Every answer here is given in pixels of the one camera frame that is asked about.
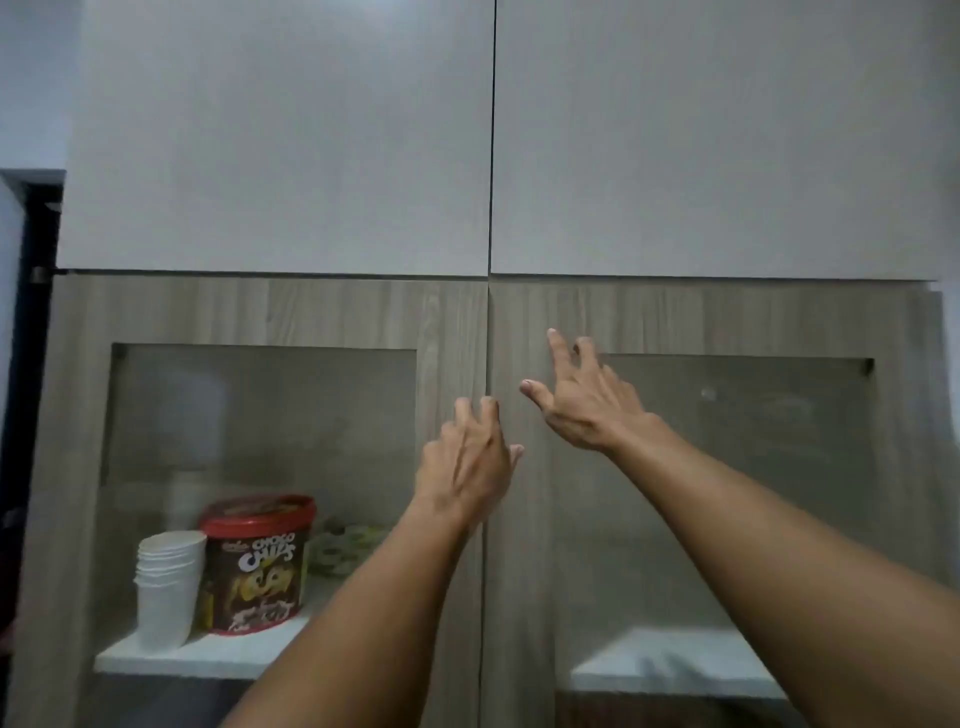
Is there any dark door frame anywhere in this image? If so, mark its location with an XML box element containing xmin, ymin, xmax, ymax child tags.
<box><xmin>0</xmin><ymin>168</ymin><xmax>66</xmax><ymax>676</ymax></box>

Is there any green snack packet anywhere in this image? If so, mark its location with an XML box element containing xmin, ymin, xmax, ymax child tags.
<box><xmin>307</xmin><ymin>519</ymin><xmax>395</xmax><ymax>580</ymax></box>

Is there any person's right hand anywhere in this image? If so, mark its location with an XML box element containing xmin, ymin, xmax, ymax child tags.
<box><xmin>519</xmin><ymin>328</ymin><xmax>664</xmax><ymax>456</ymax></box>

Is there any wood-framed glass cabinet door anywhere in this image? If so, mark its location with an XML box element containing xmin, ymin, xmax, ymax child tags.
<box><xmin>480</xmin><ymin>277</ymin><xmax>960</xmax><ymax>728</ymax></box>
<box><xmin>3</xmin><ymin>271</ymin><xmax>490</xmax><ymax>728</ymax></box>

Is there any white cabinet shelf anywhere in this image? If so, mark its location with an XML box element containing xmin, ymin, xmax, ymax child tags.
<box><xmin>567</xmin><ymin>625</ymin><xmax>787</xmax><ymax>702</ymax></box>
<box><xmin>93</xmin><ymin>576</ymin><xmax>342</xmax><ymax>682</ymax></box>

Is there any white cabinet door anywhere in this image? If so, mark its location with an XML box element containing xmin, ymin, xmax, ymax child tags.
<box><xmin>57</xmin><ymin>0</ymin><xmax>498</xmax><ymax>279</ymax></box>
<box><xmin>489</xmin><ymin>0</ymin><xmax>951</xmax><ymax>283</ymax></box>

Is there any brown cookie tub red lid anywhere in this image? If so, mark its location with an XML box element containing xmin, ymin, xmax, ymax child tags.
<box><xmin>198</xmin><ymin>493</ymin><xmax>318</xmax><ymax>637</ymax></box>

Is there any person's right forearm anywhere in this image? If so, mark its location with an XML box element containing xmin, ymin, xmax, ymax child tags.
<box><xmin>606</xmin><ymin>417</ymin><xmax>960</xmax><ymax>728</ymax></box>

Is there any person's left forearm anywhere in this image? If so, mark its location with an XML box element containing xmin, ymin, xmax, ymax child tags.
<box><xmin>217</xmin><ymin>498</ymin><xmax>483</xmax><ymax>728</ymax></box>

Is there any person's left hand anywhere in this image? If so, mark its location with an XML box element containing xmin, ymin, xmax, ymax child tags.
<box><xmin>414</xmin><ymin>396</ymin><xmax>525</xmax><ymax>535</ymax></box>

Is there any stack of white paper cups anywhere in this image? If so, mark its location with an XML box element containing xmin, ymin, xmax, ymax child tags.
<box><xmin>134</xmin><ymin>529</ymin><xmax>209</xmax><ymax>652</ymax></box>

